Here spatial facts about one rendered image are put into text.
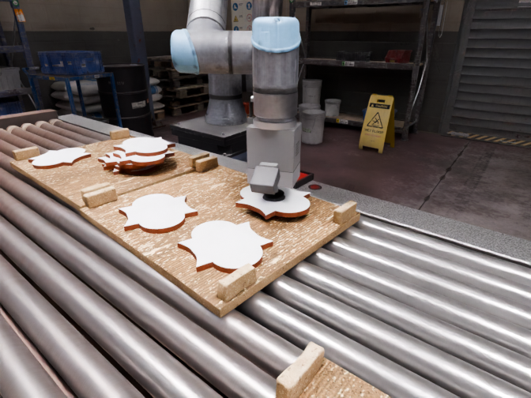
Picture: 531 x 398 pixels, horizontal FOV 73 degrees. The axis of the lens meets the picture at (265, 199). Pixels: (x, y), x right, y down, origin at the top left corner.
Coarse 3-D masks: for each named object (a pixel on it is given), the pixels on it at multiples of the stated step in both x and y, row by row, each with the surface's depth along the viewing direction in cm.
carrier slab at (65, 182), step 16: (96, 144) 109; (112, 144) 109; (16, 160) 95; (80, 160) 95; (96, 160) 95; (176, 160) 95; (32, 176) 85; (48, 176) 84; (64, 176) 84; (80, 176) 84; (96, 176) 84; (112, 176) 84; (128, 176) 84; (144, 176) 84; (160, 176) 84; (176, 176) 86; (64, 192) 76; (80, 192) 76; (128, 192) 77
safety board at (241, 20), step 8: (232, 0) 595; (240, 0) 586; (248, 0) 578; (232, 8) 600; (240, 8) 591; (248, 8) 583; (232, 16) 605; (240, 16) 596; (248, 16) 588; (232, 24) 611; (240, 24) 602; (248, 24) 593
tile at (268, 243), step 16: (208, 224) 61; (224, 224) 61; (240, 224) 61; (192, 240) 57; (208, 240) 57; (224, 240) 57; (240, 240) 57; (256, 240) 57; (208, 256) 53; (224, 256) 53; (240, 256) 53; (256, 256) 53; (224, 272) 51
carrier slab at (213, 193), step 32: (160, 192) 76; (192, 192) 76; (224, 192) 76; (96, 224) 65; (192, 224) 63; (256, 224) 63; (288, 224) 63; (320, 224) 63; (352, 224) 66; (160, 256) 54; (192, 256) 54; (288, 256) 54; (192, 288) 48; (256, 288) 49
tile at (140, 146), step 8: (128, 144) 90; (136, 144) 90; (144, 144) 90; (152, 144) 90; (160, 144) 90; (168, 144) 90; (128, 152) 84; (136, 152) 85; (144, 152) 84; (152, 152) 84; (160, 152) 86
